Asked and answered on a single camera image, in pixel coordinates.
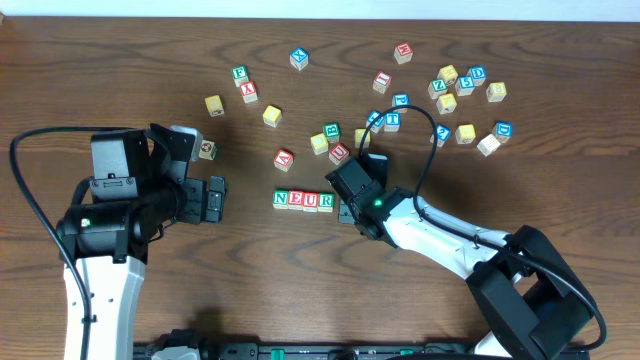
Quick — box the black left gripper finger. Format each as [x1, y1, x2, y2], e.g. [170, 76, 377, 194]
[205, 176, 227, 224]
[148, 123, 191, 185]

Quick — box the green F wooden block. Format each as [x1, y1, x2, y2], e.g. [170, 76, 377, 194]
[231, 65, 249, 87]

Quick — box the red I wooden block upper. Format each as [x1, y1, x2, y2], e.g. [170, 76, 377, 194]
[372, 71, 392, 94]

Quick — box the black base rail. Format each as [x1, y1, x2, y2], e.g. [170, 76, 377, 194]
[132, 329, 511, 360]

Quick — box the plain top 3 wooden block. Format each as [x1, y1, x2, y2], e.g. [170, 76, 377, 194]
[477, 134, 501, 157]

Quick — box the blue T wooden block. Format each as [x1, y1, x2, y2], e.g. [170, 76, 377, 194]
[384, 112, 401, 132]

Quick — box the blue P wooden block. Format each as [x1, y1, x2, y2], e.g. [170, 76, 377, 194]
[392, 93, 410, 113]

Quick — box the green N wooden block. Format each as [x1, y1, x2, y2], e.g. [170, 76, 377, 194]
[272, 190, 289, 209]

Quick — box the green R wooden block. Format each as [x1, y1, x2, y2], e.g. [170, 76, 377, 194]
[318, 193, 335, 213]

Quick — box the blue X wooden block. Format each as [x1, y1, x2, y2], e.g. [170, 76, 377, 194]
[289, 48, 309, 71]

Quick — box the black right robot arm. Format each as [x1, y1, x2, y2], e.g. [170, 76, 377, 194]
[336, 180, 607, 359]

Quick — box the blue L wooden block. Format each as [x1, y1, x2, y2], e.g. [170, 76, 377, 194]
[366, 110, 385, 133]

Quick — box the red top far wooden block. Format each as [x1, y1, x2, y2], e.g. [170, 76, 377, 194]
[394, 42, 414, 64]

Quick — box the green B wooden block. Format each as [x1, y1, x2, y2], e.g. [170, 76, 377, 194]
[323, 122, 341, 144]

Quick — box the yellow soccer side wooden block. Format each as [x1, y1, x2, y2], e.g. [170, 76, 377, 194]
[437, 65, 458, 86]

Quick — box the blue d wooden block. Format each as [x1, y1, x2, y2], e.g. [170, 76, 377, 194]
[467, 66, 487, 87]
[492, 121, 513, 144]

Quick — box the red E wooden block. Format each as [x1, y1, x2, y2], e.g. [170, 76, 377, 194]
[287, 190, 304, 210]

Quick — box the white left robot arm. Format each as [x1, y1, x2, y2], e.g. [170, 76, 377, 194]
[56, 124, 226, 359]

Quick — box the yellow S wooden block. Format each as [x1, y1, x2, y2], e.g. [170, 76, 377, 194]
[455, 124, 476, 145]

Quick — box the blue 2 wooden block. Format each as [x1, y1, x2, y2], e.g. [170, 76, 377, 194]
[430, 124, 451, 147]

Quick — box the blue 5 wooden block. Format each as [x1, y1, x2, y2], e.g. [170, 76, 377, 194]
[455, 76, 475, 97]

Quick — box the red u wooden block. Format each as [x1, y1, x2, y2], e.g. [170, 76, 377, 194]
[302, 192, 319, 212]
[329, 143, 350, 165]

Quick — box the yellow 8 wooden block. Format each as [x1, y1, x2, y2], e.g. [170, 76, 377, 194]
[486, 82, 507, 103]

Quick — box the blue D wooden block lower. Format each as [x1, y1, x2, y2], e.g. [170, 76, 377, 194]
[492, 121, 513, 144]

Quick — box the yellow brush side wooden block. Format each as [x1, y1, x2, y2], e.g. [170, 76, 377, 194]
[436, 93, 457, 115]

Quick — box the yellow O wooden block left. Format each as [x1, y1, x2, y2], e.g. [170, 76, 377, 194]
[263, 105, 282, 128]

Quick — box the blue D wooden block upper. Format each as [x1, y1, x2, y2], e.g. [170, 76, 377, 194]
[467, 66, 487, 87]

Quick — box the red A wooden block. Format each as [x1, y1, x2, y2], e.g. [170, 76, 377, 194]
[274, 149, 294, 172]

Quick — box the green Z wooden block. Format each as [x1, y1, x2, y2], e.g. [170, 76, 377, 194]
[428, 79, 448, 100]

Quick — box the yellow C wooden block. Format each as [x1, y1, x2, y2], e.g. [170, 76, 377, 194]
[310, 133, 329, 155]

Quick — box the red Y wooden block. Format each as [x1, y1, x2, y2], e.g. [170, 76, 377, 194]
[240, 81, 258, 103]

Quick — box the yellow acorn wooden block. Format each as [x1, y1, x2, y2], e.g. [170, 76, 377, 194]
[205, 95, 224, 117]

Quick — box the soccer ball J wooden block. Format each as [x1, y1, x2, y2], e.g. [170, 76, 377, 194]
[199, 140, 217, 160]

